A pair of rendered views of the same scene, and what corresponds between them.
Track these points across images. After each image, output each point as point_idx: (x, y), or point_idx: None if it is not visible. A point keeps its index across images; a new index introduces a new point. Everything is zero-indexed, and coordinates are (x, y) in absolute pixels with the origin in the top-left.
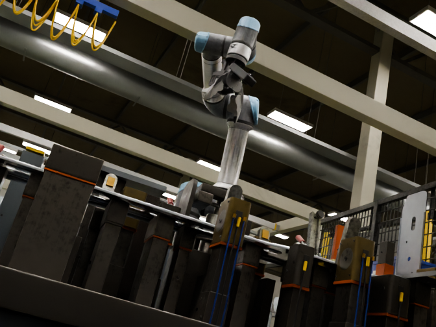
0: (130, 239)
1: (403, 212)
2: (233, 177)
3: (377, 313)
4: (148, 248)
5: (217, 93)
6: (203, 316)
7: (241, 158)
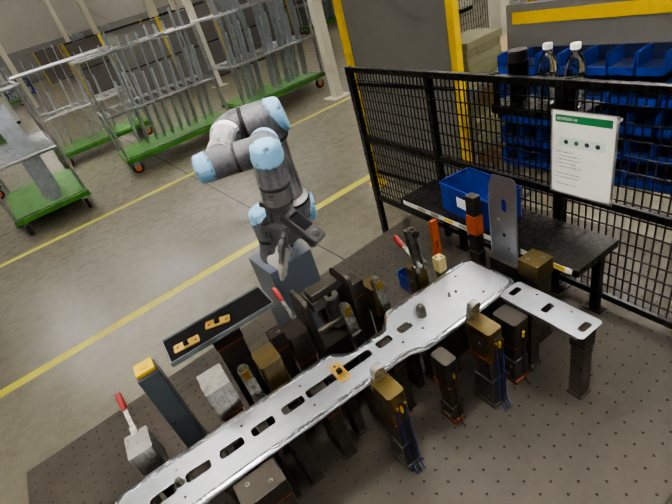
0: None
1: (489, 188)
2: (297, 190)
3: (505, 343)
4: (327, 419)
5: None
6: (405, 459)
7: (294, 168)
